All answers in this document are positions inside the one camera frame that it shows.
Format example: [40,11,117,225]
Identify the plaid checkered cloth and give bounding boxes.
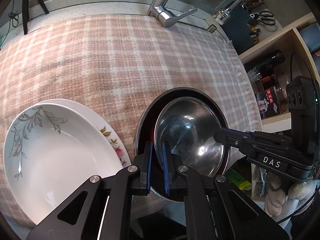
[1,15,262,157]

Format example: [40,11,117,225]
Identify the black thermos bottle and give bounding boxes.
[244,50,285,77]

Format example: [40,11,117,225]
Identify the black scissors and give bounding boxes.
[249,10,276,26]

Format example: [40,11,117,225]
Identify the right gloved hand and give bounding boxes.
[265,172,319,221]

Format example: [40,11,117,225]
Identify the dark knife block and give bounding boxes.
[222,5,266,55]

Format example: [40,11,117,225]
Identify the small drinking glass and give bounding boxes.
[247,68,261,83]

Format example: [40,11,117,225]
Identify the red steel-lined bowl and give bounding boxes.
[150,96,225,178]

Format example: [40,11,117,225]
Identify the large stainless steel bowl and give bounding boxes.
[134,87,230,202]

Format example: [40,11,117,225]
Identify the black thin cable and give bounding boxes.
[0,0,20,51]

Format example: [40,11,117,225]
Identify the white plate green leaf pattern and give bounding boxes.
[3,103,122,224]

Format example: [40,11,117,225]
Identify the flexible spray hose head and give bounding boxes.
[213,0,254,26]

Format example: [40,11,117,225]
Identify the pink floral white plate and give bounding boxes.
[37,99,131,167]

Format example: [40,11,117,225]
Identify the chrome kitchen faucet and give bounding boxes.
[146,0,198,29]

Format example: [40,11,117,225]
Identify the red black tea box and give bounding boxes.
[255,86,288,119]

